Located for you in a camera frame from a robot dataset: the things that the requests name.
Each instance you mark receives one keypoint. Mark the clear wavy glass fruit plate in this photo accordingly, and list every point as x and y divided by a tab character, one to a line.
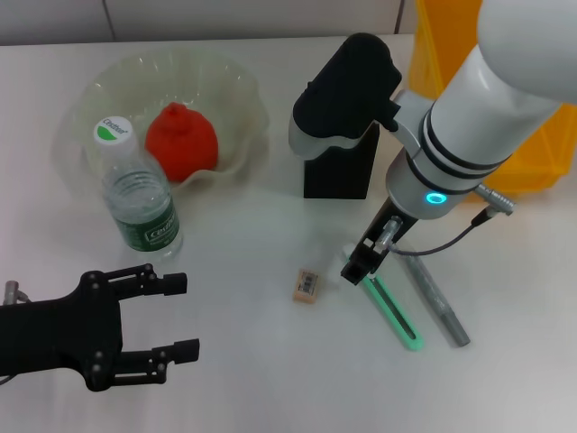
216	94

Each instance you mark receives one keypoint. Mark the black mesh pen holder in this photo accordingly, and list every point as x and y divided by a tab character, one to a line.
338	176

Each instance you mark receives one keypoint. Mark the beige eraser with barcode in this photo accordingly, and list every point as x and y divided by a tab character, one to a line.
307	285

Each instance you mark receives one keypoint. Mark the mint green utility knife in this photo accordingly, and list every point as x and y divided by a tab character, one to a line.
396	320

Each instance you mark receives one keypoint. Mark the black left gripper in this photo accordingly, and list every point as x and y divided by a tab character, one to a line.
58	334

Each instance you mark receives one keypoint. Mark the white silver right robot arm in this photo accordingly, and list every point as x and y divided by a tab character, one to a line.
487	108

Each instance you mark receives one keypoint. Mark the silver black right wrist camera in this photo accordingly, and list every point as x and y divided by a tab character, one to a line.
347	90

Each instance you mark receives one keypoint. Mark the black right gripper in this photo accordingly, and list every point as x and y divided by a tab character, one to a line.
390	221

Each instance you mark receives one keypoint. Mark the clear green-label water bottle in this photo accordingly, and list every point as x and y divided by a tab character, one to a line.
144	207

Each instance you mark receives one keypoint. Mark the yellow plastic bin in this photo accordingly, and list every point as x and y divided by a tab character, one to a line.
541	162

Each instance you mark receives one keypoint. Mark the orange fruit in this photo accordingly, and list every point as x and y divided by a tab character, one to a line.
180	142

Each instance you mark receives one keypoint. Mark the grey marker pen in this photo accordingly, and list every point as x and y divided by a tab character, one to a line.
442	302

